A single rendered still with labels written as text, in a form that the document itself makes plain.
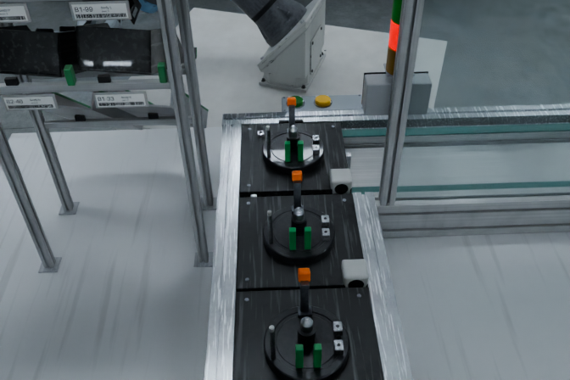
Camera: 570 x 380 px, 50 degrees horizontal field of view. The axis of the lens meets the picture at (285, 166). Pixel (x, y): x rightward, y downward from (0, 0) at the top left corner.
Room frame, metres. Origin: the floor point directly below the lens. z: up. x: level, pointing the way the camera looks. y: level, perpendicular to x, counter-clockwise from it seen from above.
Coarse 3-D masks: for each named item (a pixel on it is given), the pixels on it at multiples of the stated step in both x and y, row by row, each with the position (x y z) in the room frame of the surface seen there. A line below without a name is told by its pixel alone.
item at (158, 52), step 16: (80, 32) 0.92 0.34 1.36; (96, 32) 0.92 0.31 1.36; (112, 32) 0.91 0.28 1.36; (128, 32) 0.91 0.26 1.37; (144, 32) 0.91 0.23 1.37; (160, 32) 0.95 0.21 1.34; (80, 48) 0.91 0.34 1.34; (96, 48) 0.91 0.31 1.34; (112, 48) 0.90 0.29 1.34; (128, 48) 0.90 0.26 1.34; (144, 48) 0.90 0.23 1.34; (160, 48) 0.94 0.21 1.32; (80, 64) 0.90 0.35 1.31; (96, 64) 0.90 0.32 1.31; (112, 64) 0.89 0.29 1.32; (128, 64) 0.89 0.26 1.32; (144, 64) 0.89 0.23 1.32
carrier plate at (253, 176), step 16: (256, 128) 1.16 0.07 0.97; (272, 128) 1.16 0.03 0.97; (304, 128) 1.16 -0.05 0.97; (320, 128) 1.16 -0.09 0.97; (336, 128) 1.16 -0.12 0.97; (256, 144) 1.10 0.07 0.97; (336, 144) 1.10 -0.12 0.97; (240, 160) 1.05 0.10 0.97; (256, 160) 1.04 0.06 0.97; (336, 160) 1.04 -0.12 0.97; (240, 176) 0.99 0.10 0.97; (256, 176) 0.99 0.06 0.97; (272, 176) 0.99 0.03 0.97; (288, 176) 0.99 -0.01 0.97; (304, 176) 0.99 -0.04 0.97; (320, 176) 0.99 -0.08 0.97; (240, 192) 0.94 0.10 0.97; (256, 192) 0.94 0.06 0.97; (272, 192) 0.94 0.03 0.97; (288, 192) 0.94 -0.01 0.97; (304, 192) 0.95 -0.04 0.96; (320, 192) 0.95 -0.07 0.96
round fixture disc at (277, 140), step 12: (276, 132) 1.12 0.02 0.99; (300, 132) 1.12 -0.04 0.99; (264, 144) 1.08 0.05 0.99; (276, 144) 1.08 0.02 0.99; (312, 144) 1.07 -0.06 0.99; (264, 156) 1.04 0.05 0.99; (276, 156) 1.03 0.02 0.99; (312, 156) 1.03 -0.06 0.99; (276, 168) 1.01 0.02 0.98; (288, 168) 1.00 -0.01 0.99; (300, 168) 1.00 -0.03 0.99; (312, 168) 1.01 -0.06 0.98
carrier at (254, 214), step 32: (256, 224) 0.85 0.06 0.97; (288, 224) 0.83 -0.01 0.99; (320, 224) 0.82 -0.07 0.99; (352, 224) 0.84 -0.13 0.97; (256, 256) 0.76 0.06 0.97; (288, 256) 0.74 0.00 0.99; (320, 256) 0.75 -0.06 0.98; (352, 256) 0.76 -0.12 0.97; (256, 288) 0.69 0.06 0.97; (288, 288) 0.69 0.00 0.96
